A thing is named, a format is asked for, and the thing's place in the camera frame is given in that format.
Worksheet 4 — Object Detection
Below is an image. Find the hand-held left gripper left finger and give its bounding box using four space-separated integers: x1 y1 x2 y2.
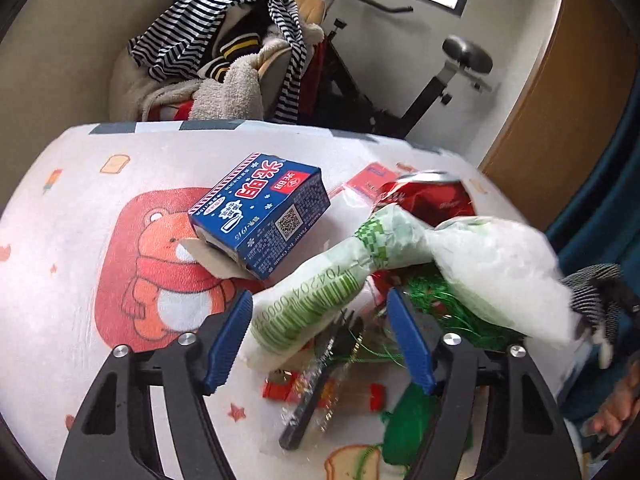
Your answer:
55 289 255 480

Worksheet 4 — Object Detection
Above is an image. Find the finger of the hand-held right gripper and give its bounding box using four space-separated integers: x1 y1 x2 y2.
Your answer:
559 264 640 352

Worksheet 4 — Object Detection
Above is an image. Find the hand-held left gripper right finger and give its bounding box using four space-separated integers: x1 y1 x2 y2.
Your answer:
386 287 583 480

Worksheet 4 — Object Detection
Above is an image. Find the white and green plastic bag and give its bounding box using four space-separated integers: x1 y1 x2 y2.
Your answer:
240 204 576 372

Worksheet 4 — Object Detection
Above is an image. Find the crushed red drink can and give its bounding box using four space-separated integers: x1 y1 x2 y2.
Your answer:
370 170 478 226

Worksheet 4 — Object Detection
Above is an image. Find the person's right hand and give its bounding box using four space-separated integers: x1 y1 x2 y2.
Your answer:
584 374 640 442

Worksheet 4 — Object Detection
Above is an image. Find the red and clear plastic tube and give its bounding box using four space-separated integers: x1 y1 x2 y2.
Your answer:
263 370 389 412

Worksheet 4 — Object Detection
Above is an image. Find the blue curtain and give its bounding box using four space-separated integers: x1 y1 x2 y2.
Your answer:
544 100 640 291

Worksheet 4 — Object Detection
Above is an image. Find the black fork in clear wrapper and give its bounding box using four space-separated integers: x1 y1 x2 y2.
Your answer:
277 310 366 451

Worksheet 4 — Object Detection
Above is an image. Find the blue milk carton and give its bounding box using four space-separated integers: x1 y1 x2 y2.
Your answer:
180 152 332 281

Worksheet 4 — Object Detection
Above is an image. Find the wooden door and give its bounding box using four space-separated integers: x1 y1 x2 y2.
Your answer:
479 0 640 228

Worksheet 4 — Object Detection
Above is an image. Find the grey patterned table cover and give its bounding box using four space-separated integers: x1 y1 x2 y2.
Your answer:
87 119 382 140

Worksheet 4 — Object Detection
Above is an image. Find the black exercise bike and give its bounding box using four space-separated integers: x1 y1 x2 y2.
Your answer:
300 0 496 141

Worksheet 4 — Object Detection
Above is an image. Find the beige fleece towel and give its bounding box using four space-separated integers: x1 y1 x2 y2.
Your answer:
192 55 266 121

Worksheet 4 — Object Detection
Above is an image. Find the white fleece blanket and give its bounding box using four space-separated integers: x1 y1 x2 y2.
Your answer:
109 42 201 123

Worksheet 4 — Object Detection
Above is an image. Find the dark sweater with yellow stripes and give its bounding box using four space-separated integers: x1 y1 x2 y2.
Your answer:
199 10 273 82

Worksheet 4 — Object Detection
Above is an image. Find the pile of clothes on chair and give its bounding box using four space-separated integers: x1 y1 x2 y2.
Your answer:
127 0 308 123

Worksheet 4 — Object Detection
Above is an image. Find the tan chair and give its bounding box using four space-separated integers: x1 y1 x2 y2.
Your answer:
257 0 327 111

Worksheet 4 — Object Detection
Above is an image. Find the green wire tangle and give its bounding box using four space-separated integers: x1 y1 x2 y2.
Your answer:
350 265 516 367

